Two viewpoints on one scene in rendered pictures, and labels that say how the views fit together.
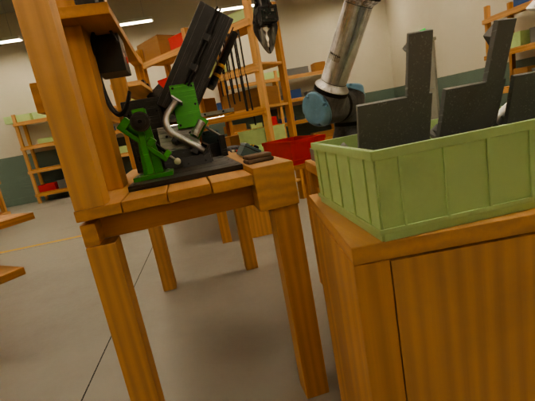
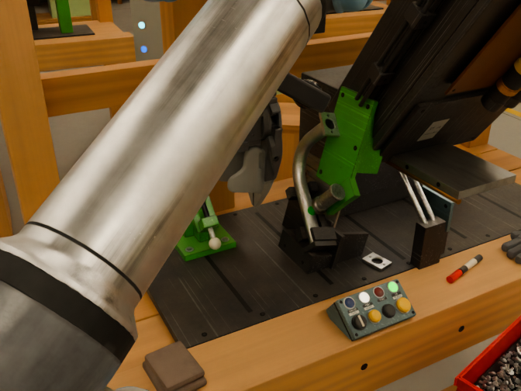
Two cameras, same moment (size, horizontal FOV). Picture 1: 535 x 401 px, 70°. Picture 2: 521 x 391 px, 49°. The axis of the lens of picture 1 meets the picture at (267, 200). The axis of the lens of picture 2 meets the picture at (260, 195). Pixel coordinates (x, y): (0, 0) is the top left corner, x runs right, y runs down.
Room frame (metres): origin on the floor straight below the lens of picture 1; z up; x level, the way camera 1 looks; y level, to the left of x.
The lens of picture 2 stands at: (1.32, -0.72, 1.63)
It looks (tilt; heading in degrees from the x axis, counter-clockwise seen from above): 28 degrees down; 72
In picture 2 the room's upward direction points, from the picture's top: straight up
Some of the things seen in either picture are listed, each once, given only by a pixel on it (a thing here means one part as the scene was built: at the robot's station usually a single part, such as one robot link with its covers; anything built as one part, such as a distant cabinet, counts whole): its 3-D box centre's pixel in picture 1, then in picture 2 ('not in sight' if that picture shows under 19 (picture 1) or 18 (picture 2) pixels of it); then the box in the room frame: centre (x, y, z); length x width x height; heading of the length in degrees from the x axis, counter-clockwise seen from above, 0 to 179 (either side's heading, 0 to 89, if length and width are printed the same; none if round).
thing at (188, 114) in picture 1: (185, 106); (357, 138); (1.86, 0.30, 1.17); 0.13 x 0.12 x 0.20; 11
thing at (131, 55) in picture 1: (98, 41); not in sight; (1.88, 0.63, 1.52); 0.90 x 0.25 x 0.04; 11
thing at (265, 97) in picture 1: (212, 117); not in sight; (5.23, 0.53, 1.19); 2.30 x 0.55 x 2.39; 48
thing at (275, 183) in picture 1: (242, 167); (431, 312); (1.98, 0.10, 0.82); 1.50 x 0.14 x 0.15; 11
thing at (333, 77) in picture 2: (150, 134); (364, 136); (2.01, 0.53, 1.07); 0.30 x 0.18 x 0.34; 11
